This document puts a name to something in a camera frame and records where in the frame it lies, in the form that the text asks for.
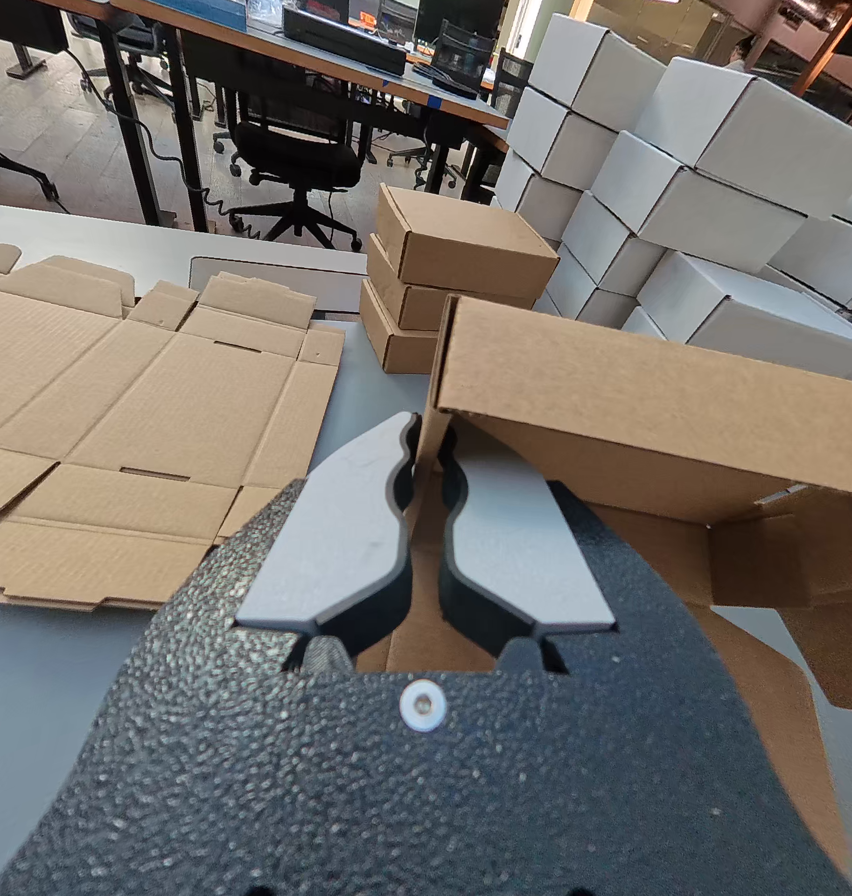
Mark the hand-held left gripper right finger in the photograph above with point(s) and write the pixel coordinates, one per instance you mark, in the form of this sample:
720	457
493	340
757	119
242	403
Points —
524	553

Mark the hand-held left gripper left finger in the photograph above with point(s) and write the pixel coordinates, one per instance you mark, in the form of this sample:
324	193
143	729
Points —
328	546

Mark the small folded brown cardboard box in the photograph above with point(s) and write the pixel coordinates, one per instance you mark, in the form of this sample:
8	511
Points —
468	238
412	304
398	353

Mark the blue flat box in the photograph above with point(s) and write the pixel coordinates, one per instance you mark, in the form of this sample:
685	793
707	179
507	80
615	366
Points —
209	14

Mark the stack of flat cardboard sheets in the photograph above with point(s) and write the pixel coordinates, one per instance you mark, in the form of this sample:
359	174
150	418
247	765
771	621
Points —
153	420

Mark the black office chair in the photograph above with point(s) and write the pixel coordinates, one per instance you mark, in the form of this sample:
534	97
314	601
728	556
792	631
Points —
300	161
13	171

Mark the stack of white cardboard boxes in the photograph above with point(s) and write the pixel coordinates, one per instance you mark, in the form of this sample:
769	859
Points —
713	161

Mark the black mesh desk organizer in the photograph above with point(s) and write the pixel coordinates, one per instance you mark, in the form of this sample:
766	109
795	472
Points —
461	59

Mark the long black bar device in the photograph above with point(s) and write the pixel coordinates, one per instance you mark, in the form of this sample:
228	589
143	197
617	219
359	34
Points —
342	43

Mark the wooden-edged office desk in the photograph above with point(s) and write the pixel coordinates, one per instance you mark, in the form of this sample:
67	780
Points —
272	45
13	21

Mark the black computer monitor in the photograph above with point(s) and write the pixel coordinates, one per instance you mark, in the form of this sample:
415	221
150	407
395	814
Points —
461	17

